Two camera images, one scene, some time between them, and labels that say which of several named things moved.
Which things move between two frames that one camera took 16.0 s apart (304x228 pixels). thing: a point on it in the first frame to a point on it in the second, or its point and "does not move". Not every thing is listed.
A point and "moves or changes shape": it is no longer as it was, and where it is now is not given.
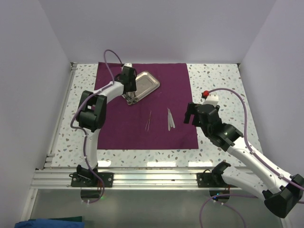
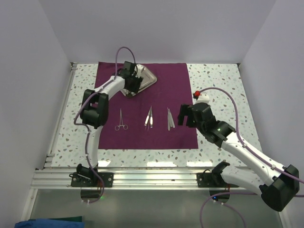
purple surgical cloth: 165,118 does not move
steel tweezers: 168,120 does not move
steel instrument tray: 146,84 moves or changes shape
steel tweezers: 172,119 does not move
